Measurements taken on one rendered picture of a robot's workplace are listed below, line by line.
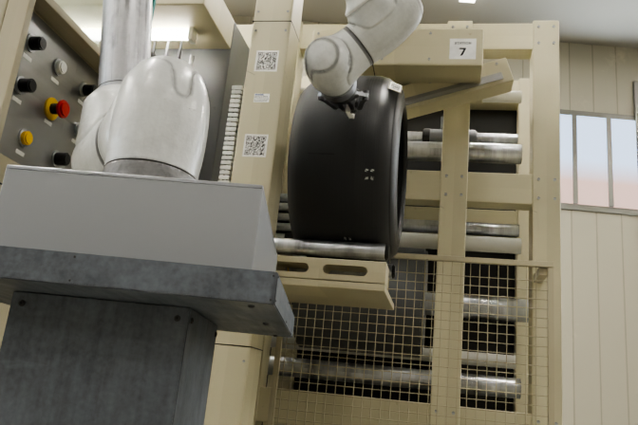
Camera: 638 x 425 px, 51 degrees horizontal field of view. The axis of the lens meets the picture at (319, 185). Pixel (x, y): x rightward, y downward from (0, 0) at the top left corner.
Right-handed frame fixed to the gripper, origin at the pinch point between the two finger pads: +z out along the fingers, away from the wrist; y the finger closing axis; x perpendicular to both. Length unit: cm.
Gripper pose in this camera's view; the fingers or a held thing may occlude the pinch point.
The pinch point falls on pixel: (349, 109)
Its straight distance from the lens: 179.3
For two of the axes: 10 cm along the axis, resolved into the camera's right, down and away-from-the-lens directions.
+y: -9.8, -0.4, 1.9
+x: -0.7, 9.8, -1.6
